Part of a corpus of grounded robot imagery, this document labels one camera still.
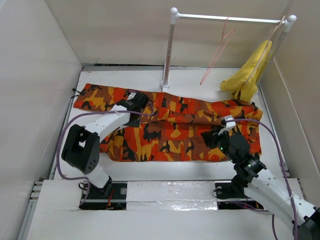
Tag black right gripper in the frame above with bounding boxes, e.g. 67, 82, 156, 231
200, 126, 238, 164

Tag orange camouflage trousers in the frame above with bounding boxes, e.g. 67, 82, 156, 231
70, 83, 265, 163

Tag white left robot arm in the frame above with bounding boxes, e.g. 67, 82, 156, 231
61, 92, 150, 199

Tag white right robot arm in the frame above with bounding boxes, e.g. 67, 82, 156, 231
201, 131, 320, 240

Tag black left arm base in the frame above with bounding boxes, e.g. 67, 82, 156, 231
78, 181, 128, 211

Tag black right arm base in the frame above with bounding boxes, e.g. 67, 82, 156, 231
211, 181, 268, 213

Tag wooden hanger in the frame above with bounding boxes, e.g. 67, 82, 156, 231
243, 15, 286, 85

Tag yellow garment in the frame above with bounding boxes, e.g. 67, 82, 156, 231
220, 40, 273, 103

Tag white clothes rack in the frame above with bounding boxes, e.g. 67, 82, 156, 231
160, 7, 297, 92

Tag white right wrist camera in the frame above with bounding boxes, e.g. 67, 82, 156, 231
218, 115, 236, 136

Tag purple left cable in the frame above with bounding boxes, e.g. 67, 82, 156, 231
55, 99, 157, 208

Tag purple cable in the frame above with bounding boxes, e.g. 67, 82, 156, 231
55, 99, 157, 208
223, 118, 300, 240

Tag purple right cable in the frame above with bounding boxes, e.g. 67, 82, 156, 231
223, 118, 300, 240

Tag pink wire hanger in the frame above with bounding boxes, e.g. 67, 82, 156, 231
199, 15, 236, 85

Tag aluminium frame rail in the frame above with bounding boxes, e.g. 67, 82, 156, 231
18, 178, 45, 240

